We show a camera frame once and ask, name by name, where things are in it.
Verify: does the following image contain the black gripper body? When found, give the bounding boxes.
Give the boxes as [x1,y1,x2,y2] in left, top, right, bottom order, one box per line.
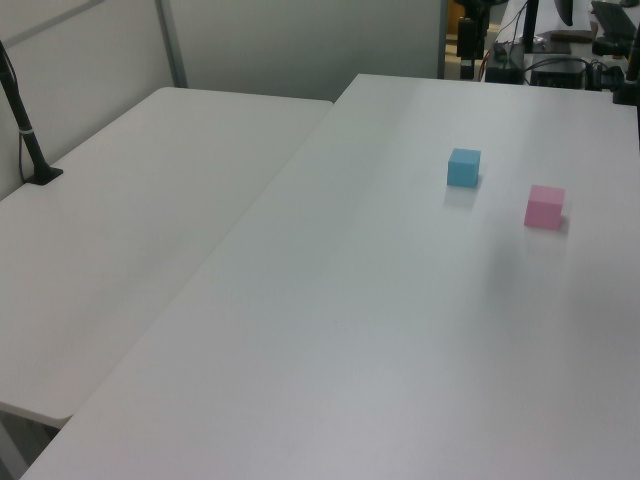
[452,0,506,21]

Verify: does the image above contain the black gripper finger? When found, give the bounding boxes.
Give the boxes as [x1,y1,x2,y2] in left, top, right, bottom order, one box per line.
[457,17,475,80]
[474,18,490,61]

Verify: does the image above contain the blue cube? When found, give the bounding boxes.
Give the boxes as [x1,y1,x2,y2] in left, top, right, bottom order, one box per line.
[446,147,483,188]

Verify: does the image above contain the pink cube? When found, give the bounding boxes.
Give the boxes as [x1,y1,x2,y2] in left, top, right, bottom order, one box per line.
[523,184,567,230]

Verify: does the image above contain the black monitor stand pole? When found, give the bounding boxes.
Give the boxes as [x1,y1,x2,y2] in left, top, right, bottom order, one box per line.
[522,0,540,55]

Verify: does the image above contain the white background desk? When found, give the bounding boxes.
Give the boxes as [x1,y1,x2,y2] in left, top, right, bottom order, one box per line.
[492,0,640,64]

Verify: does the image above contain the black electronics box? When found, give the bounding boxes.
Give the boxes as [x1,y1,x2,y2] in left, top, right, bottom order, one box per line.
[528,57,587,90]

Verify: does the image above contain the brown flat object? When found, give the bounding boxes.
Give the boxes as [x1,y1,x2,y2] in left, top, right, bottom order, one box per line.
[542,29,600,44]

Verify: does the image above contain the black keyboard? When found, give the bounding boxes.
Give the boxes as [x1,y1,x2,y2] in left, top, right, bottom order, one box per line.
[591,0,640,40]

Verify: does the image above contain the white adjacent table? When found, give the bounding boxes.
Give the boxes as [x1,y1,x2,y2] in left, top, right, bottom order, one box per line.
[0,86,335,430]

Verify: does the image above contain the grey partition post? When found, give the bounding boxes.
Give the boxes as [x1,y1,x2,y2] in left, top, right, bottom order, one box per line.
[153,0,189,90]
[436,0,449,80]

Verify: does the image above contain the black box with cables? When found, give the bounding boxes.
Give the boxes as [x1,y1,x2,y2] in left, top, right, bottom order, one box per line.
[482,43,525,84]

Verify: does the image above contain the black camera pole with base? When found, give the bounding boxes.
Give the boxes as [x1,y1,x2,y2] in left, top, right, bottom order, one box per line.
[0,39,65,187]

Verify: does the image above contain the thin black pole cable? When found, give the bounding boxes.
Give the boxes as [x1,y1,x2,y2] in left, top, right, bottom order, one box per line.
[16,132,31,182]

